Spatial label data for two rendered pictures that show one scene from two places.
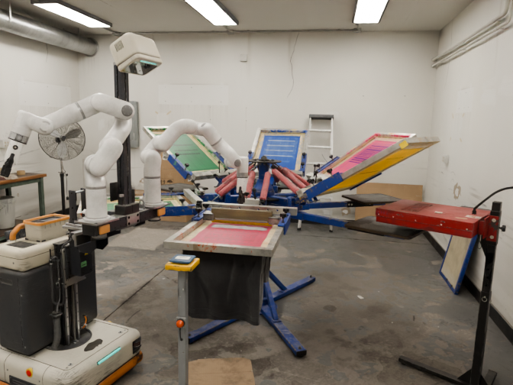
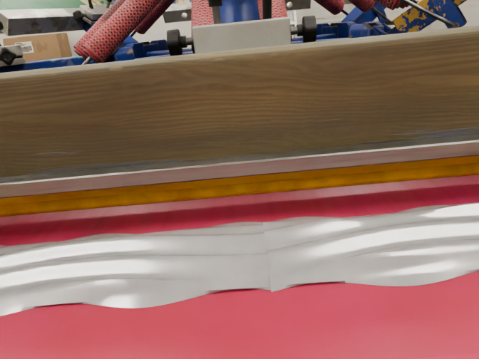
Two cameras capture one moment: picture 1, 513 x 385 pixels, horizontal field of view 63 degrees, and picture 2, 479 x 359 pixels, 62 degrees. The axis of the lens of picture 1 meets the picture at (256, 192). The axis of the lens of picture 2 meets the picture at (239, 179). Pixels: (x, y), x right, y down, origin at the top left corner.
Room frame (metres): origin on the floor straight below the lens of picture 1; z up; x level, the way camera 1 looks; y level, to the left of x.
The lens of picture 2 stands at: (2.42, 0.14, 1.08)
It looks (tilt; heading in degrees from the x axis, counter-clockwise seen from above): 22 degrees down; 352
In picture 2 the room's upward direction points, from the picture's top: 6 degrees counter-clockwise
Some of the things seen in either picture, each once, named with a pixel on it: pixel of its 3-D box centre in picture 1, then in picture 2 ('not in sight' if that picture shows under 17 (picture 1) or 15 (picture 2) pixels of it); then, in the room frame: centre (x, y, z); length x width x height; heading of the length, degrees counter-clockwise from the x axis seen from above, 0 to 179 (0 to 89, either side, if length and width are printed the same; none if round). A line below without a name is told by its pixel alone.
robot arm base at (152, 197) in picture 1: (150, 190); not in sight; (2.41, 0.62, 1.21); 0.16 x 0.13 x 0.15; 67
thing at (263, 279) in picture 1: (265, 273); not in sight; (2.38, -0.06, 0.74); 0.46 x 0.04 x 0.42; 170
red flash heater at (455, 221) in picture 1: (436, 216); not in sight; (2.60, -1.14, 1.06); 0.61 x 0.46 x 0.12; 50
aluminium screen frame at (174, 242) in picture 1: (233, 230); not in sight; (2.47, 0.13, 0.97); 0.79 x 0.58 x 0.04; 170
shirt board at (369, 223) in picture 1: (330, 220); not in sight; (3.08, -0.57, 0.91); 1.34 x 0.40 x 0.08; 50
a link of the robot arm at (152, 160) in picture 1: (151, 163); not in sight; (2.41, 0.61, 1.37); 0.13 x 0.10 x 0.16; 28
